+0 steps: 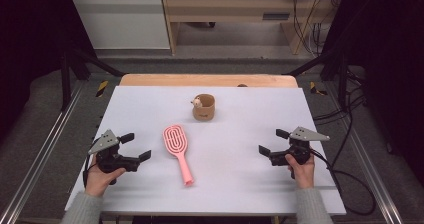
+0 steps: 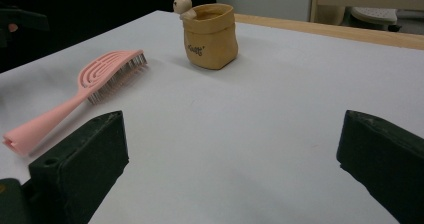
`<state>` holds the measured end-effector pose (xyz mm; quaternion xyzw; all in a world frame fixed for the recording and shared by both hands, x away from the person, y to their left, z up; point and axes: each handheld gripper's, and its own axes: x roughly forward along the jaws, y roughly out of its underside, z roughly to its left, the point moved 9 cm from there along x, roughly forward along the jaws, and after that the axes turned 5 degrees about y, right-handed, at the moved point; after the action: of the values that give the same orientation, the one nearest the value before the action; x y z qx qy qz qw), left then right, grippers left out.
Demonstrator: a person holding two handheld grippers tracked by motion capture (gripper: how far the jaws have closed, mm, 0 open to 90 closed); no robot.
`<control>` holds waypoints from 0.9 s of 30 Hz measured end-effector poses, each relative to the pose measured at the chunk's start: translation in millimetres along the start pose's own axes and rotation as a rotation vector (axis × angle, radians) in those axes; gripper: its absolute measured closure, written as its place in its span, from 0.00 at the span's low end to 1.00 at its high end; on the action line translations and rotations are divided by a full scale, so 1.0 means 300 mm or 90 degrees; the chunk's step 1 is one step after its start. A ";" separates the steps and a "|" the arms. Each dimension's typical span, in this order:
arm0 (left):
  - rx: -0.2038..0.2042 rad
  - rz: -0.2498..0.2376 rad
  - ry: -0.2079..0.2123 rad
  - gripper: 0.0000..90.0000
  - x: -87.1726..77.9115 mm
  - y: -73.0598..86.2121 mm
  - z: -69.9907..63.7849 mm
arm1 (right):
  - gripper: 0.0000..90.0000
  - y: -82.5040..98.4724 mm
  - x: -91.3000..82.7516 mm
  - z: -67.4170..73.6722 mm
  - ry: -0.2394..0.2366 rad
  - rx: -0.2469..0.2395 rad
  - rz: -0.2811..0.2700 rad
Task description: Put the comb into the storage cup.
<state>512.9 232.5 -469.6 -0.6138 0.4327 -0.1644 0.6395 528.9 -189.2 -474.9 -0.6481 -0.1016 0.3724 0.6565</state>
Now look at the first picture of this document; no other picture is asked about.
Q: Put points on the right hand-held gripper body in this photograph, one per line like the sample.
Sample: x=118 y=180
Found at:
x=298 y=149

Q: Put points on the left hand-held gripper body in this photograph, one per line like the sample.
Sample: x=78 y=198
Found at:
x=113 y=160

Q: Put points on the pink hairbrush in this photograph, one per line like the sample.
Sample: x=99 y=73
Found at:
x=184 y=167

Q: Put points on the person's left hand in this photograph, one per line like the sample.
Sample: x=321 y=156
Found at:
x=98 y=180

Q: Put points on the person's right hand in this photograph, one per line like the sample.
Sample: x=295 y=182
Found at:
x=304 y=174

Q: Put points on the white table cover board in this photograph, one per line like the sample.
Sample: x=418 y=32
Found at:
x=233 y=170

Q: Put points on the yellow black striped tape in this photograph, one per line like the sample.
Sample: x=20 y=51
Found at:
x=315 y=89
x=102 y=88

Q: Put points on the tan bear storage pouch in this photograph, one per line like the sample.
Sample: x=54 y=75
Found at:
x=204 y=112

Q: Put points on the wooden table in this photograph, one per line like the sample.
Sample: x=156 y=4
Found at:
x=206 y=80

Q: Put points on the white cabinet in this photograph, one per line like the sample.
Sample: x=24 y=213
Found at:
x=123 y=24

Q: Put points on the grey rectangular desk tag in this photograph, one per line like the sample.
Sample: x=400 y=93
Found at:
x=276 y=16

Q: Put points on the black curtain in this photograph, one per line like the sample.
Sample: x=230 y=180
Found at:
x=30 y=50
x=386 y=60

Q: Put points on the light wooden desk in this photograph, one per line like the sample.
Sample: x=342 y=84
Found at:
x=230 y=9

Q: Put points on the aluminium floor rail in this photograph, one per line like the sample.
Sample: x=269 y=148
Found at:
x=373 y=180
x=43 y=154

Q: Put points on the black metal frame stand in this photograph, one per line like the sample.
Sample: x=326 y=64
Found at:
x=66 y=84
x=342 y=80

